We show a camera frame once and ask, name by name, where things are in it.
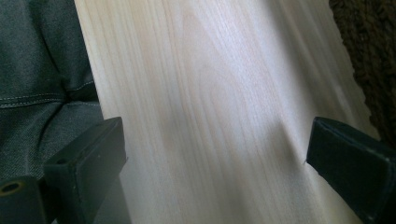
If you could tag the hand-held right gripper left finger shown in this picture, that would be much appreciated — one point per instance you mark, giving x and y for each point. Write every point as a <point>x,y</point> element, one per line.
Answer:
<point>93,161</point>

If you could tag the dark brown knitted cloth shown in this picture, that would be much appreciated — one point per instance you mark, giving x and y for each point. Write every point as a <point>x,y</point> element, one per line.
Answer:
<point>370,56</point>

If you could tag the dark grey denim cloth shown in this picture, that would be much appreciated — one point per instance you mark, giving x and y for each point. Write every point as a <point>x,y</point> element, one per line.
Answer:
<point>37,77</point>

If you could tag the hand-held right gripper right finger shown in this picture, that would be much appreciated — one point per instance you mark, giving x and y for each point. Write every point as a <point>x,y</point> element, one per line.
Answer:
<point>351,161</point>

